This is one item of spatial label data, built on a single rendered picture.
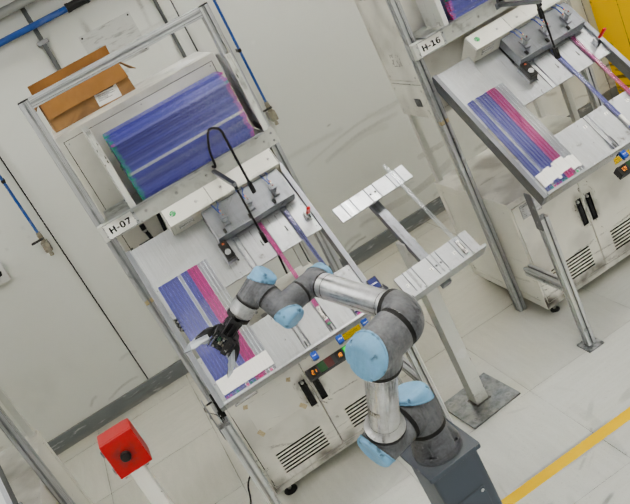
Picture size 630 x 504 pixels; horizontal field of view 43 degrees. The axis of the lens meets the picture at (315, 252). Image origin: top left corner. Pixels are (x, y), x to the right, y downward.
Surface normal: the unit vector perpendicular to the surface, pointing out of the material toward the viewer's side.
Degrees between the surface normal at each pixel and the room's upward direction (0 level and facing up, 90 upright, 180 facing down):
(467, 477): 90
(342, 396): 90
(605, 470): 0
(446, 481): 90
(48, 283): 90
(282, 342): 48
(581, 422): 0
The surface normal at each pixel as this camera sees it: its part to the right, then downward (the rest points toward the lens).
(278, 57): 0.34, 0.23
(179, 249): -0.04, -0.38
